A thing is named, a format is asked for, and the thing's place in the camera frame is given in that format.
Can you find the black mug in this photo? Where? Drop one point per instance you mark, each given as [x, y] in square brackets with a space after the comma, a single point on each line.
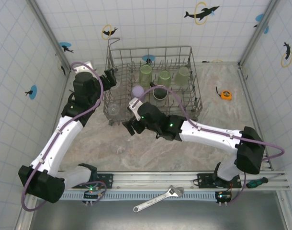
[159, 94]

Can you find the clear glass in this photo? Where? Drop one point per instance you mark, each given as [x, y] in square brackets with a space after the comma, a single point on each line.
[119, 149]
[113, 109]

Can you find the purple plastic cup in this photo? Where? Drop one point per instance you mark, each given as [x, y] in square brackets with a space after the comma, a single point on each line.
[137, 91]

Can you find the tall green glass cup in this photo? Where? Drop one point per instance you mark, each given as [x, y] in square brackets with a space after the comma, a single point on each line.
[146, 75]

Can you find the short green glass cup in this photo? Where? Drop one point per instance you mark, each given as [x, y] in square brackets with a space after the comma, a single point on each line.
[164, 77]

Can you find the pale frosted green cup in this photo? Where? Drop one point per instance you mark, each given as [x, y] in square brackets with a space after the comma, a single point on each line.
[182, 76]

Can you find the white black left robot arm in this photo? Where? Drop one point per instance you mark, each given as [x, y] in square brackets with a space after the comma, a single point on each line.
[57, 141]

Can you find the fish blue oval sticker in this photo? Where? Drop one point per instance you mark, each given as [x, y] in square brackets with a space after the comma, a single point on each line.
[146, 58]

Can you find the shark blue circle sticker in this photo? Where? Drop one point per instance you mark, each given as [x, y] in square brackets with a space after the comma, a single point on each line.
[64, 46]

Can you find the silver adjustable wrench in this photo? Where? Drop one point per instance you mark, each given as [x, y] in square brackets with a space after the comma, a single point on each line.
[171, 191]

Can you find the orange tape measure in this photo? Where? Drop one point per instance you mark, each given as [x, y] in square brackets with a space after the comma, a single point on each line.
[226, 95]

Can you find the left controller board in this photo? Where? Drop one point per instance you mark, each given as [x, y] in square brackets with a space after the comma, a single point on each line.
[91, 195]

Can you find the controller board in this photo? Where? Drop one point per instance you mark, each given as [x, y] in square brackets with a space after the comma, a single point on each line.
[222, 197]
[91, 195]

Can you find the right controller board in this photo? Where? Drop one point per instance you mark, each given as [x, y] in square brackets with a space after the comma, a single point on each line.
[222, 197]

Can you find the blue split circle sticker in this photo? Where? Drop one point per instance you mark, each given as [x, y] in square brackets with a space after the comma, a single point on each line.
[259, 18]

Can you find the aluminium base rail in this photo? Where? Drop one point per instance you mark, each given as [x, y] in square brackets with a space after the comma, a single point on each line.
[148, 178]

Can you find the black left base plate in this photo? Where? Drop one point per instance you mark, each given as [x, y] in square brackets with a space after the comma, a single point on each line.
[107, 180]

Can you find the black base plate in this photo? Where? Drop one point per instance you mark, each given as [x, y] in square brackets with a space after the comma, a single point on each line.
[204, 179]
[107, 180]

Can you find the aluminium corner post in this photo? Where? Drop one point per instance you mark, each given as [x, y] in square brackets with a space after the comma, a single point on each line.
[51, 36]
[249, 48]

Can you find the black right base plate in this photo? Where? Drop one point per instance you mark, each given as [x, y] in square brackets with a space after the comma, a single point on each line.
[204, 179]

